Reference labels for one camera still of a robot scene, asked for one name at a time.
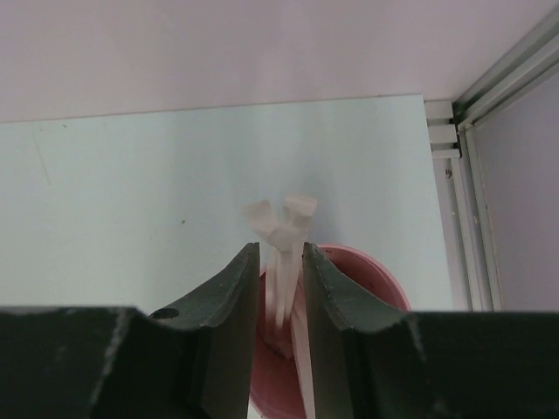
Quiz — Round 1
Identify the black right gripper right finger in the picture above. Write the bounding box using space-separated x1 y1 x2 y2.
303 244 558 418

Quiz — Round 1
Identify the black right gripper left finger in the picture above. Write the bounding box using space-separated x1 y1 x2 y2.
1 243 259 418

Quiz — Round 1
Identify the pink cylindrical holder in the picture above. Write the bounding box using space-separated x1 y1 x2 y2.
250 244 411 418

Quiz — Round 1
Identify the white stirrer stick short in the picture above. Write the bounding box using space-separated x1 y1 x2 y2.
291 306 316 419

